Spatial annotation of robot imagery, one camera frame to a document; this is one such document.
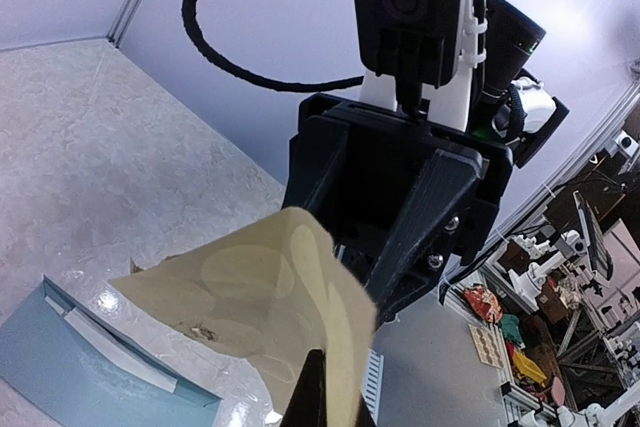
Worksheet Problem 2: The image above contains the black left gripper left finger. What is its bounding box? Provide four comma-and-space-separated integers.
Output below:
282, 349, 327, 427

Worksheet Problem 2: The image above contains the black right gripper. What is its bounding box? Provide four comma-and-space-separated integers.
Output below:
282, 94, 513, 325

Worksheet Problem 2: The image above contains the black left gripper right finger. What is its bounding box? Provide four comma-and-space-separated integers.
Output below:
357, 404, 375, 427

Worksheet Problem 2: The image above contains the round sticker seal sheet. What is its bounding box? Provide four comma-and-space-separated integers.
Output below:
110, 207, 377, 426

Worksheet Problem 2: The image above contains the teal blue envelope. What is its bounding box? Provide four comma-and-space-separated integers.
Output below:
1, 278, 220, 426

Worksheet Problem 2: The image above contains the spare sticker sheet outside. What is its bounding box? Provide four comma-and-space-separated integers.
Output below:
469, 325, 506, 369

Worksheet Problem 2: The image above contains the cluttered background equipment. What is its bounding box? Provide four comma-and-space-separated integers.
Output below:
454, 116, 639, 426

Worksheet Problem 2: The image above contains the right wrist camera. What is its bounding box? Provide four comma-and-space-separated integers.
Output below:
354, 0, 488, 131

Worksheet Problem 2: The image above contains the right camera black cable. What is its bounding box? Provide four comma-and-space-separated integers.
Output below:
182, 0, 366, 93

